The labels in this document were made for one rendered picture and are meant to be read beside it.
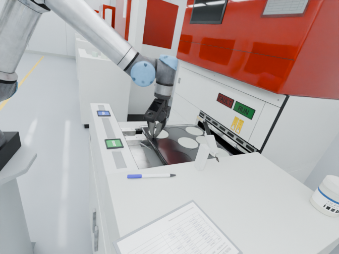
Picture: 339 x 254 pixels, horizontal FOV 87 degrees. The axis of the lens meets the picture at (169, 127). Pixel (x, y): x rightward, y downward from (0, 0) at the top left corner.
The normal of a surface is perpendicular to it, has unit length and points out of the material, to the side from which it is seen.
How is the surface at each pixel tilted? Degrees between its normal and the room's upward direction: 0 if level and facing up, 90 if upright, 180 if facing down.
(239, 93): 90
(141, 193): 0
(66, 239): 0
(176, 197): 0
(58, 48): 90
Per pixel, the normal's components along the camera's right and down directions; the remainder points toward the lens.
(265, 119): -0.88, 0.04
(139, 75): 0.16, 0.46
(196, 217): 0.19, -0.89
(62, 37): 0.43, 0.46
